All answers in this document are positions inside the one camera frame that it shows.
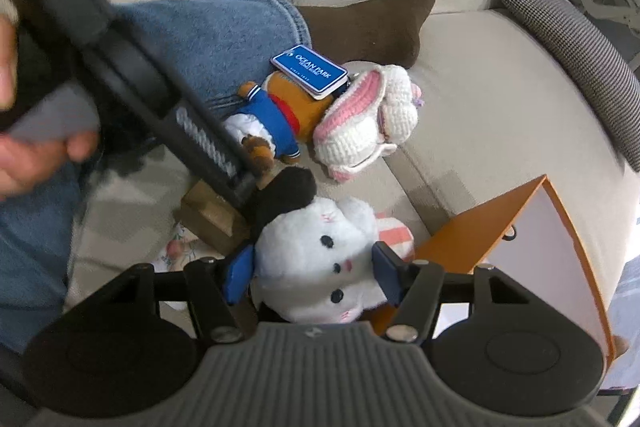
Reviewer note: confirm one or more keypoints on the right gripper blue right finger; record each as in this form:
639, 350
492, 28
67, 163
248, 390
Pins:
390, 271

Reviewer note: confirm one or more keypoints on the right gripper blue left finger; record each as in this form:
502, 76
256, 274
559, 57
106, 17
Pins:
238, 274

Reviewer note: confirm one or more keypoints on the dark photo card box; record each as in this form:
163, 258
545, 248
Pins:
213, 219

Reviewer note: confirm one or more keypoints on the white plush with striped hat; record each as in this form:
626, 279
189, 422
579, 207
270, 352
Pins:
313, 254

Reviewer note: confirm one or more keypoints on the white pink crochet bunny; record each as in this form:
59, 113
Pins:
377, 113

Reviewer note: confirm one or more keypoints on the orange bear plush blue uniform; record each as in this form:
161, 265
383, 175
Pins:
274, 119

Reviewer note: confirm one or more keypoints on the orange storage box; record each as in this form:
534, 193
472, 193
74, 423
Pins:
527, 234

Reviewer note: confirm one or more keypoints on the blue Ocean Park tag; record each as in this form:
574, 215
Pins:
314, 73

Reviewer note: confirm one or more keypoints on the person's left brown sock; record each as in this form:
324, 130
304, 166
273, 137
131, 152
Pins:
384, 32

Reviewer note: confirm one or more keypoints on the black white checkered cushion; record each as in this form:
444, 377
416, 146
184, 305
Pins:
592, 62

